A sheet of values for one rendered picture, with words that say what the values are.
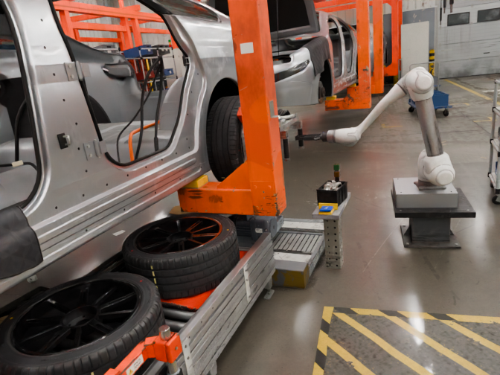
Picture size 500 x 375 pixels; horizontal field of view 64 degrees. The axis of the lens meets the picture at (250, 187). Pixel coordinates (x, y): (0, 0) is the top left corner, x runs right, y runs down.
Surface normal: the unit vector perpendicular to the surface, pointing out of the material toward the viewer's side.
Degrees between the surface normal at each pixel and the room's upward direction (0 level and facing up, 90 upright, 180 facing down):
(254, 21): 90
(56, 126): 89
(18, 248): 90
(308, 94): 101
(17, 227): 89
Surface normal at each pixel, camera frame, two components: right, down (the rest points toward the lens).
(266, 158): -0.39, 0.32
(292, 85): 0.19, 0.27
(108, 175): 0.91, 0.04
